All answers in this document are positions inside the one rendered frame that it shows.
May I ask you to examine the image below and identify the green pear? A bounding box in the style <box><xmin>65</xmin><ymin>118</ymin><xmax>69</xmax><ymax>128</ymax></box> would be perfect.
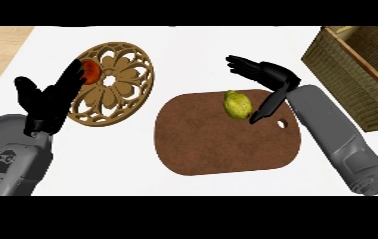
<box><xmin>223</xmin><ymin>89</ymin><xmax>254</xmax><ymax>120</ymax></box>

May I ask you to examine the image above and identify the red tomato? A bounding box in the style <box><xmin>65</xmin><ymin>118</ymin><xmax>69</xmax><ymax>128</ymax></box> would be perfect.
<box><xmin>80</xmin><ymin>59</ymin><xmax>103</xmax><ymax>86</ymax></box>

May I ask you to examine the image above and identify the brown wicker basket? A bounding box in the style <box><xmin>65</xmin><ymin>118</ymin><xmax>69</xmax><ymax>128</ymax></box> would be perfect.
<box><xmin>300</xmin><ymin>26</ymin><xmax>378</xmax><ymax>133</ymax></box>

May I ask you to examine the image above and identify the brown wooden cutting board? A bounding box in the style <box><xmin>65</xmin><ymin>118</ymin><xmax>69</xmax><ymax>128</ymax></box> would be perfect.
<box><xmin>153</xmin><ymin>88</ymin><xmax>303</xmax><ymax>177</ymax></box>

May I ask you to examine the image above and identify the tan carved wooden trivet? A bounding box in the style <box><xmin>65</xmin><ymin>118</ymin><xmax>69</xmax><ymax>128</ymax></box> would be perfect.
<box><xmin>66</xmin><ymin>41</ymin><xmax>156</xmax><ymax>128</ymax></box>

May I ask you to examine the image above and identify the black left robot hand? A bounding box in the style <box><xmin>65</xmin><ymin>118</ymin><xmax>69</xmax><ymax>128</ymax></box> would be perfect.
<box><xmin>13</xmin><ymin>58</ymin><xmax>89</xmax><ymax>136</ymax></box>

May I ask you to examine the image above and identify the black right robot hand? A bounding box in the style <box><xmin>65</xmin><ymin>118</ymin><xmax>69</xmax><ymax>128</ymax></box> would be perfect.
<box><xmin>224</xmin><ymin>54</ymin><xmax>303</xmax><ymax>125</ymax></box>

